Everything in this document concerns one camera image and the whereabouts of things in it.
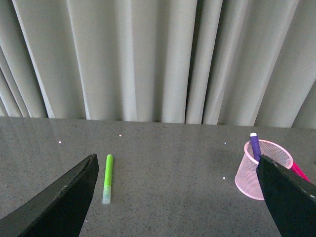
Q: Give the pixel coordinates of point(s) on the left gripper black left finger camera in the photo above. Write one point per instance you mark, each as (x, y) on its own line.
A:
(60, 209)

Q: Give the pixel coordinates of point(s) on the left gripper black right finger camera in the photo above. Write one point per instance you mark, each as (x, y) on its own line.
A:
(291, 200)

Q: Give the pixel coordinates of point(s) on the pink marker pen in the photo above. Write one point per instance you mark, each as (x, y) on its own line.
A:
(298, 171)

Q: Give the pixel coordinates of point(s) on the purple marker pen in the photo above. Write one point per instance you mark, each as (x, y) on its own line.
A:
(255, 146)

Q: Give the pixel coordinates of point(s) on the pink mesh pen cup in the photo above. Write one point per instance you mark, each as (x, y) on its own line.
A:
(246, 178)

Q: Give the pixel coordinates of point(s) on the green marker pen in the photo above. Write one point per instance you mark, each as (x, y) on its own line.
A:
(106, 198)

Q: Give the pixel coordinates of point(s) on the white pleated curtain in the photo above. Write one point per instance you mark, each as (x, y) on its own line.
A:
(223, 62)

